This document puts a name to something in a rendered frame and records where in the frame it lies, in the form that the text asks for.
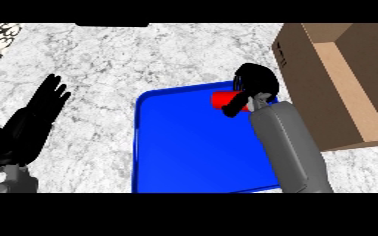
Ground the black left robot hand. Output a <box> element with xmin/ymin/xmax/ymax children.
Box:
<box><xmin>0</xmin><ymin>73</ymin><xmax>72</xmax><ymax>167</ymax></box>

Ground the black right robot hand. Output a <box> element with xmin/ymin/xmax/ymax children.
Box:
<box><xmin>220</xmin><ymin>62</ymin><xmax>280</xmax><ymax>119</ymax></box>

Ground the red can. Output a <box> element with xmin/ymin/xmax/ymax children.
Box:
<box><xmin>209</xmin><ymin>90</ymin><xmax>252</xmax><ymax>113</ymax></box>

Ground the brown cardboard box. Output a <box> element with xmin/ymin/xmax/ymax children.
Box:
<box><xmin>270</xmin><ymin>23</ymin><xmax>378</xmax><ymax>152</ymax></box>

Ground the blue tray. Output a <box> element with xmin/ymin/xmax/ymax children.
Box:
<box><xmin>129</xmin><ymin>80</ymin><xmax>285</xmax><ymax>194</ymax></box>

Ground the black wire basket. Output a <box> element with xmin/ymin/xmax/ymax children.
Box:
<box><xmin>0</xmin><ymin>23</ymin><xmax>23</xmax><ymax>58</ymax></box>

